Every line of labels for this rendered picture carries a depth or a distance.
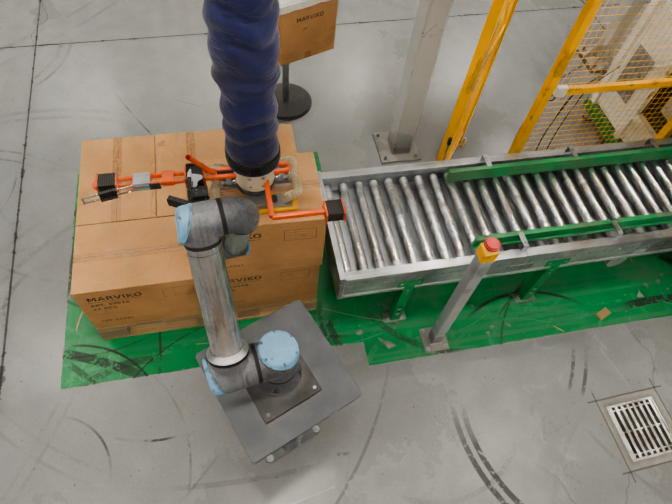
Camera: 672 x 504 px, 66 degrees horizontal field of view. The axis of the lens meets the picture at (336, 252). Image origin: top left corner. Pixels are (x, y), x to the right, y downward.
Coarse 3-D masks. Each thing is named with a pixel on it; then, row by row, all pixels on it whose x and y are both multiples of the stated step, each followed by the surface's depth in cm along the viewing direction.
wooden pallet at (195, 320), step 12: (300, 300) 295; (312, 300) 297; (240, 312) 301; (252, 312) 302; (264, 312) 302; (132, 324) 279; (144, 324) 282; (156, 324) 293; (168, 324) 294; (180, 324) 294; (192, 324) 295; (108, 336) 285; (120, 336) 288
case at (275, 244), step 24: (312, 168) 243; (240, 192) 232; (312, 192) 235; (264, 216) 226; (312, 216) 228; (264, 240) 234; (288, 240) 238; (312, 240) 241; (240, 264) 248; (264, 264) 252; (288, 264) 256; (312, 264) 260
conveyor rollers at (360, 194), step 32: (480, 192) 298; (512, 192) 299; (544, 192) 300; (576, 192) 301; (640, 192) 309; (352, 224) 276; (384, 224) 278; (416, 224) 280; (448, 224) 282; (480, 224) 284; (512, 224) 286; (544, 224) 287; (416, 256) 269; (448, 256) 270
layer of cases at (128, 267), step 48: (96, 144) 292; (144, 144) 295; (192, 144) 298; (288, 144) 304; (96, 192) 275; (144, 192) 277; (96, 240) 259; (144, 240) 261; (96, 288) 245; (144, 288) 250; (192, 288) 260; (240, 288) 269; (288, 288) 280
